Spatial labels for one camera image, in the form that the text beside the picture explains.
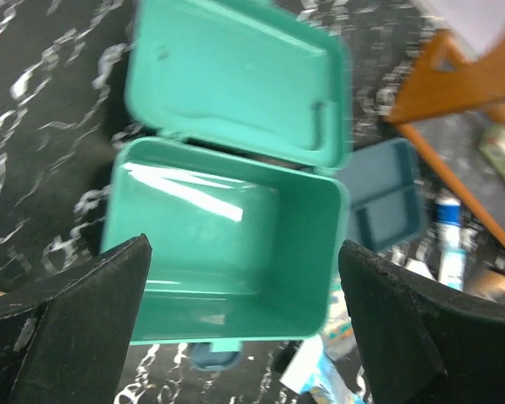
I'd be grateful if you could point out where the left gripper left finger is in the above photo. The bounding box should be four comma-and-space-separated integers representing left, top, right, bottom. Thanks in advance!
0, 235, 152, 403

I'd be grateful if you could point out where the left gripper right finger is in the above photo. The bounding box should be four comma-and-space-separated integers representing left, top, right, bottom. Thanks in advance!
338, 240, 505, 403

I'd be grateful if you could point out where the blue divided tray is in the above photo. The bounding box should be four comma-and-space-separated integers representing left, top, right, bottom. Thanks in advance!
338, 138, 428, 253

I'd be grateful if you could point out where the teal medicine kit box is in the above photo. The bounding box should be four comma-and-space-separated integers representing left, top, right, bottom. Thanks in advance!
101, 1, 352, 370

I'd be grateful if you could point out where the brown medicine bottle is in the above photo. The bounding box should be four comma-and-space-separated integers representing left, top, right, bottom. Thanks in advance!
464, 263, 505, 306

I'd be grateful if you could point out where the long blue white packet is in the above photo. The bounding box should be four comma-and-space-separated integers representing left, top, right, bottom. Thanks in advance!
281, 322, 374, 403

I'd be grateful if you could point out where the blue white spray bottle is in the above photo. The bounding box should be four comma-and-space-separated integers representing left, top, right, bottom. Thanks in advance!
434, 189, 466, 291

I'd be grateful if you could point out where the orange wooden rack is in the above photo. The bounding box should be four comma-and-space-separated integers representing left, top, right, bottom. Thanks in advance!
377, 29, 505, 249

